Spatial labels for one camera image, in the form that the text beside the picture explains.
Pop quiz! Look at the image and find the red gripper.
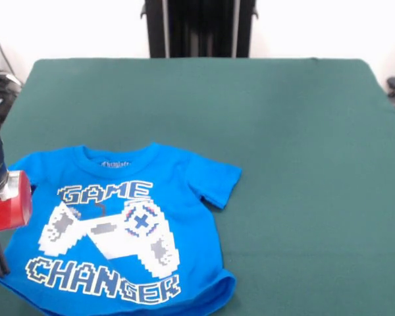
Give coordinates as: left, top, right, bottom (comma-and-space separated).
0, 170, 34, 281

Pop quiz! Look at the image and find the blue laundry item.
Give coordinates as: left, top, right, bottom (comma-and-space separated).
0, 142, 243, 316

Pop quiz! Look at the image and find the dark green table cloth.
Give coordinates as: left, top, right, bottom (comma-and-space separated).
0, 57, 395, 316

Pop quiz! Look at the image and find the black equipment with cables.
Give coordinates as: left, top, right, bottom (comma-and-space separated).
0, 47, 23, 136

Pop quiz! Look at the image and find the grey cable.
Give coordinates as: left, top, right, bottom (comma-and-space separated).
0, 28, 24, 88

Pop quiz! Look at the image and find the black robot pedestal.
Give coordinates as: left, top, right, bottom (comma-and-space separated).
140, 0, 263, 59

